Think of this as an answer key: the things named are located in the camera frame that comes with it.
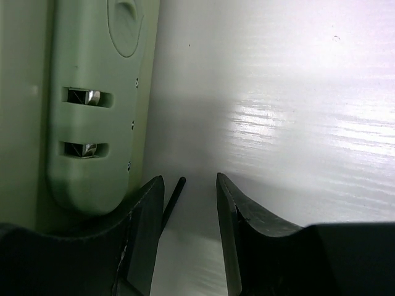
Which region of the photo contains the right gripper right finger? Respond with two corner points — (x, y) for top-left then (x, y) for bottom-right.
(216, 173), (394, 295)

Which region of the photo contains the green hard-shell suitcase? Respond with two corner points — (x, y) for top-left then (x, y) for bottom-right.
(1, 1), (160, 232)

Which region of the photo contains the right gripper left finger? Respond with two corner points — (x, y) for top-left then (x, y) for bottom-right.
(1, 176), (164, 295)

